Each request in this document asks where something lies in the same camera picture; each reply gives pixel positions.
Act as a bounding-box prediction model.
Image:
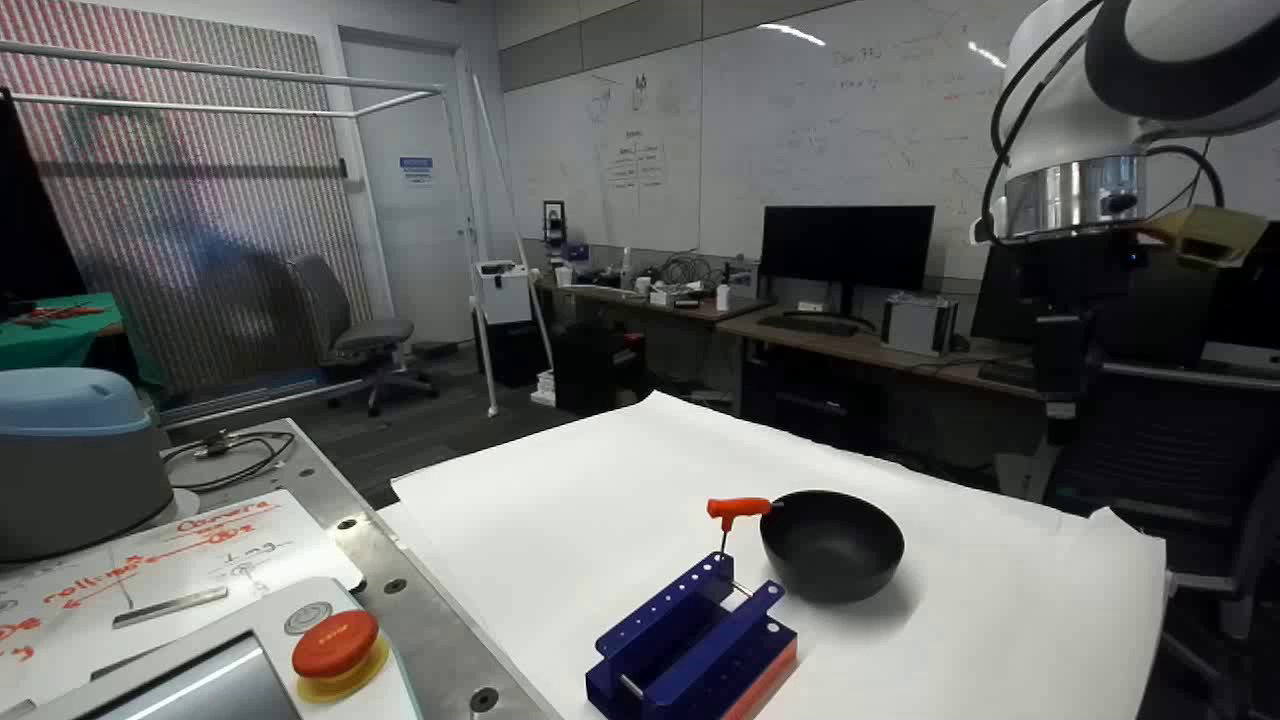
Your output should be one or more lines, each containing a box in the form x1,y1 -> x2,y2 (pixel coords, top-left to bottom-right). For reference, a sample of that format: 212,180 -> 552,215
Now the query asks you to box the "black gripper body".
991,234 -> 1175,350

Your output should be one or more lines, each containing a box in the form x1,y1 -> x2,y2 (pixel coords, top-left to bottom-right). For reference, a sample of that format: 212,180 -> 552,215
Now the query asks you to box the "orange handled screwdriver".
705,490 -> 777,555

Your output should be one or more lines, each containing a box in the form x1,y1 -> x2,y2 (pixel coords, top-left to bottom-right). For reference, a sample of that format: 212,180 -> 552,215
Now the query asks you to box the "black bowl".
755,486 -> 906,608

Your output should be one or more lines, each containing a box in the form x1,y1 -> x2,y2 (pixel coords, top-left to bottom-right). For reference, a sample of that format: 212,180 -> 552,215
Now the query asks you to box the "small white computer case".
881,291 -> 964,361

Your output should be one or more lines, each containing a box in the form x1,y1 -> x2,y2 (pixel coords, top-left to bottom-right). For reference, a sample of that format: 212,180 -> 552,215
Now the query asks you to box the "brown wooden desk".
716,308 -> 1058,462

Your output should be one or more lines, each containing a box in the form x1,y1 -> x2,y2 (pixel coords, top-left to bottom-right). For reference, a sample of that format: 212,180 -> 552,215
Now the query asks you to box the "black computer monitor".
755,201 -> 940,320

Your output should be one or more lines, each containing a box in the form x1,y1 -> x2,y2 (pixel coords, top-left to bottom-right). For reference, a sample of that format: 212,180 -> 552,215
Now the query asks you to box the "white paper sheet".
377,388 -> 1173,720

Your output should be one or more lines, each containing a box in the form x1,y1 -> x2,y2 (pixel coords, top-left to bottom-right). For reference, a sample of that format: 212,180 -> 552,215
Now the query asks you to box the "cluttered lab bench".
536,239 -> 768,404

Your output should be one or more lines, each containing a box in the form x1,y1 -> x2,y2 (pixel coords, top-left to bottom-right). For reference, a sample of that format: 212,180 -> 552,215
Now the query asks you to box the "blue perforated tool rack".
580,548 -> 803,720

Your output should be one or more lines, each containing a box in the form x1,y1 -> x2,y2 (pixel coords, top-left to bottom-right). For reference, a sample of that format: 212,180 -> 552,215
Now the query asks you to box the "white box appliance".
471,255 -> 538,326

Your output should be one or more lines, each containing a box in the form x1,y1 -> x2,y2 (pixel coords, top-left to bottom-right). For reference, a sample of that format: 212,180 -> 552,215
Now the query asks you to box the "white door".
337,28 -> 488,350

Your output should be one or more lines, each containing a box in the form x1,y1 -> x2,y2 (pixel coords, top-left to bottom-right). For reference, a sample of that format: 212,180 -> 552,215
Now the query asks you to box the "grey office chair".
280,247 -> 439,416

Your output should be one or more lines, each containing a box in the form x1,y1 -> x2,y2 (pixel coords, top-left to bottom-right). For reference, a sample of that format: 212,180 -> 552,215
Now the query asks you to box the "white tape roll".
328,511 -> 382,563

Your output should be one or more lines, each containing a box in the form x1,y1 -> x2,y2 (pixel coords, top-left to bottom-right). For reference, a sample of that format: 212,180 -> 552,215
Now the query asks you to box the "red emergency stop button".
287,608 -> 382,685

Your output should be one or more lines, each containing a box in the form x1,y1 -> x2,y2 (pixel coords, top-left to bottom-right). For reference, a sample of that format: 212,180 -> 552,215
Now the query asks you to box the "red white mesh panel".
0,0 -> 379,404

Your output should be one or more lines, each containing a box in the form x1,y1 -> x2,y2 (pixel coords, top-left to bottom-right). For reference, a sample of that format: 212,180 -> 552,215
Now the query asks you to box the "white control pendant box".
18,570 -> 425,720

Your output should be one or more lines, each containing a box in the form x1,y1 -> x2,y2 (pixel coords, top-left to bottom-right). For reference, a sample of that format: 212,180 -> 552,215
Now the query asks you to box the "green covered table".
0,289 -> 131,376

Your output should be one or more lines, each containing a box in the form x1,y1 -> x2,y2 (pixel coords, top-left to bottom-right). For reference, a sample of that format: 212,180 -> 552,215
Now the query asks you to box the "grey blue lidded container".
0,363 -> 181,563

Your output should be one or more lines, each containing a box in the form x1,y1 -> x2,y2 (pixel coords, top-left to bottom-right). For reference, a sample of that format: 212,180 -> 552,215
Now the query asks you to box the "olive wrist camera box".
1141,201 -> 1270,272

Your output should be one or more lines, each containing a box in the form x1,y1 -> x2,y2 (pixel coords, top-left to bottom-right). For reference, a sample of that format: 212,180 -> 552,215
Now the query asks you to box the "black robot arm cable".
975,0 -> 1229,247

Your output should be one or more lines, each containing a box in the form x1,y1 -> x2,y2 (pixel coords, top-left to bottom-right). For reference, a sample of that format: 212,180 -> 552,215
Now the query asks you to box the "grey cable on table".
158,419 -> 295,494

